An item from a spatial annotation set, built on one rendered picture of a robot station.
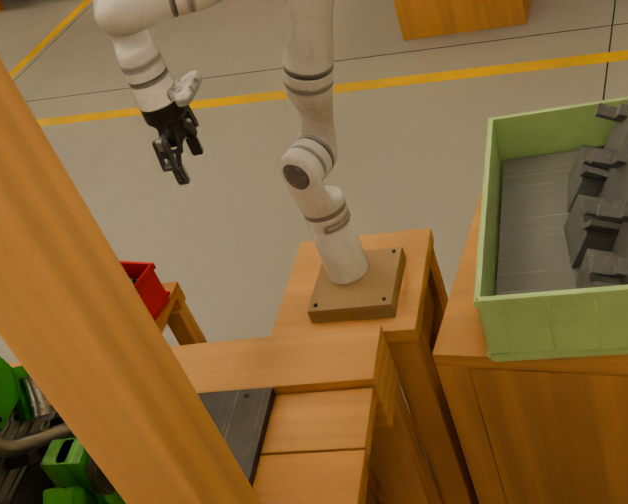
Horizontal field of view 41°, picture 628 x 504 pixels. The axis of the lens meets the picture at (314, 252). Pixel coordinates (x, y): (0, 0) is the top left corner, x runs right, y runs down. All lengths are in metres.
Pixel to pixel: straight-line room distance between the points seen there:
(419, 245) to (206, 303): 1.64
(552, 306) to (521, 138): 0.60
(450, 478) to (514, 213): 0.65
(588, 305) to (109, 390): 0.99
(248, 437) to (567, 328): 0.61
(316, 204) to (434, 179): 1.94
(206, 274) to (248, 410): 1.96
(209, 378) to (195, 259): 1.97
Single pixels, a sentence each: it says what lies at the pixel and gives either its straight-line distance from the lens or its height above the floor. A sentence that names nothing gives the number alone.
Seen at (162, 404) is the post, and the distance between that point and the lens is 0.86.
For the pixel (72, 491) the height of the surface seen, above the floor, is 1.15.
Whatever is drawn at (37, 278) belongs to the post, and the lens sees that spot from 0.73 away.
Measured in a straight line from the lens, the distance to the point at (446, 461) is 2.06.
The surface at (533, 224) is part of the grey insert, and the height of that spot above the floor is 0.85.
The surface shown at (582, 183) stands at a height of 0.92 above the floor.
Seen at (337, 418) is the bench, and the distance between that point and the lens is 1.57.
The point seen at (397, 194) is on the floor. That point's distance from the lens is 3.57.
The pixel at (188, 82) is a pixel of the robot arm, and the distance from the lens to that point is 1.47.
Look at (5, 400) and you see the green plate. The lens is 1.65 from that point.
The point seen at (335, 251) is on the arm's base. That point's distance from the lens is 1.76.
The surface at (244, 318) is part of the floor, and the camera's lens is 3.25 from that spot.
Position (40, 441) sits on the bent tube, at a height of 1.02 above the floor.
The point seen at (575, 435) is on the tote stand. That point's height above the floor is 0.56.
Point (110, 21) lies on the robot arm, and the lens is 1.40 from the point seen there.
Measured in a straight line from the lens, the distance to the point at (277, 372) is 1.67.
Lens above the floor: 2.04
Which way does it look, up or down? 37 degrees down
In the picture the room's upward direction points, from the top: 22 degrees counter-clockwise
